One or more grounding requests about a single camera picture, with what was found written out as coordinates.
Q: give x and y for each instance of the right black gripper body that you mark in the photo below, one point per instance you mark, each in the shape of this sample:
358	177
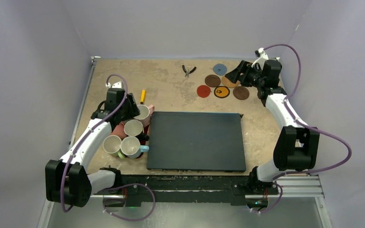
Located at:
244	73

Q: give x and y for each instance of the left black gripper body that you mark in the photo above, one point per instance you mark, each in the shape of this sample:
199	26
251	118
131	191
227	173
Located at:
129	110

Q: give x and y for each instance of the dark brown wooden coaster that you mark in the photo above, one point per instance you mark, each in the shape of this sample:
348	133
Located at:
241	93

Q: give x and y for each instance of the blue grey coaster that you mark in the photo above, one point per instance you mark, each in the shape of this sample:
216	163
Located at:
220	69

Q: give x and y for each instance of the orange smiley coaster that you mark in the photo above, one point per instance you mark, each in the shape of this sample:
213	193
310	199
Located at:
221	91

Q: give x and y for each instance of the red apple coaster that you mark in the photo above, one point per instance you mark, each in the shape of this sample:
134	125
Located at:
203	91

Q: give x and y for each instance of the pink handled white mug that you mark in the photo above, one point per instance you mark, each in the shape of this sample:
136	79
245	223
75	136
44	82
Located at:
145	114

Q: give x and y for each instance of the black handled white mug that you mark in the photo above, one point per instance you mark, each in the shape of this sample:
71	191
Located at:
135	128

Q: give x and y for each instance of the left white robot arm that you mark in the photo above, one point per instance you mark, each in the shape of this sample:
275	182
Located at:
66	179

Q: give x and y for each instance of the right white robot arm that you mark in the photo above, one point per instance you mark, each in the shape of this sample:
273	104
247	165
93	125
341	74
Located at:
296	147

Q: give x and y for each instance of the salmon pink mug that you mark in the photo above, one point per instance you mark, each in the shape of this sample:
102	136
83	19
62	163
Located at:
119	131

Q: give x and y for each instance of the black pliers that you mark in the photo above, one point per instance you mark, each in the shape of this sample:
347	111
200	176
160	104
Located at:
188	71

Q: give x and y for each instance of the dark rectangular board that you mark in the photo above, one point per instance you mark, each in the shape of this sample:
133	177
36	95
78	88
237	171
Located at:
196	141

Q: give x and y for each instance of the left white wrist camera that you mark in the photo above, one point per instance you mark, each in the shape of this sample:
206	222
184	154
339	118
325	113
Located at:
118	85

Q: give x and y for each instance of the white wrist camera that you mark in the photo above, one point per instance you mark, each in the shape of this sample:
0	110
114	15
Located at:
118	85
262	57

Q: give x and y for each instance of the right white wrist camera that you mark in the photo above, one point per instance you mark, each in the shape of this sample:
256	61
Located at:
262	57

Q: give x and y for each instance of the yellow handled screwdriver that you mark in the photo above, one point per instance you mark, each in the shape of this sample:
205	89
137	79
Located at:
143	95

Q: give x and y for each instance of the green handled white mug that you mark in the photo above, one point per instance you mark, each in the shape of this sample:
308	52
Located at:
112	146

